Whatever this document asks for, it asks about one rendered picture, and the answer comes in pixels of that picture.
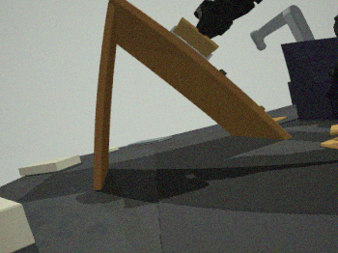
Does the cream flat rectangular block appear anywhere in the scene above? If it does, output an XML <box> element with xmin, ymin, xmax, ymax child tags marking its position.
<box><xmin>18</xmin><ymin>155</ymin><xmax>81</xmax><ymax>176</ymax></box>

